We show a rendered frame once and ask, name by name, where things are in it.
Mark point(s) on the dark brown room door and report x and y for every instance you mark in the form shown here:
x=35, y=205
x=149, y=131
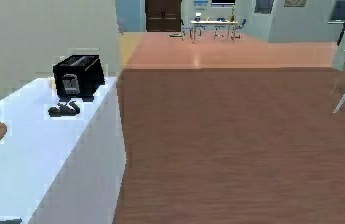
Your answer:
x=163, y=15

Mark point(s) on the white dining table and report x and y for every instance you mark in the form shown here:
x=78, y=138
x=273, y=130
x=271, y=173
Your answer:
x=213, y=23

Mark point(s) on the black toaster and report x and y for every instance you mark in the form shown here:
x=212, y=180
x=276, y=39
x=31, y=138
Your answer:
x=80, y=76

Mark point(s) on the blue chair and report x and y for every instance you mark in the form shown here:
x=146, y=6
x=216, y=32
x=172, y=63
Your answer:
x=241, y=26

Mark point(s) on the blue framed picture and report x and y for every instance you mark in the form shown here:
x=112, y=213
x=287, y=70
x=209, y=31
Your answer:
x=200, y=3

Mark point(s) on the dark television set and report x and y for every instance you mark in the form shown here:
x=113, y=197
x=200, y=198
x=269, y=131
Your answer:
x=223, y=2

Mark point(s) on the white kitchen counter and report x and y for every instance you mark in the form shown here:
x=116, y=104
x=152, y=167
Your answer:
x=46, y=150

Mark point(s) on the tan framed picture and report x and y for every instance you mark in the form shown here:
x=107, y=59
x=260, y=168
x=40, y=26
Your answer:
x=295, y=2

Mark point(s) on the dark window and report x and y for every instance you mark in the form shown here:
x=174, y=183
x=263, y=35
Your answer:
x=342, y=10

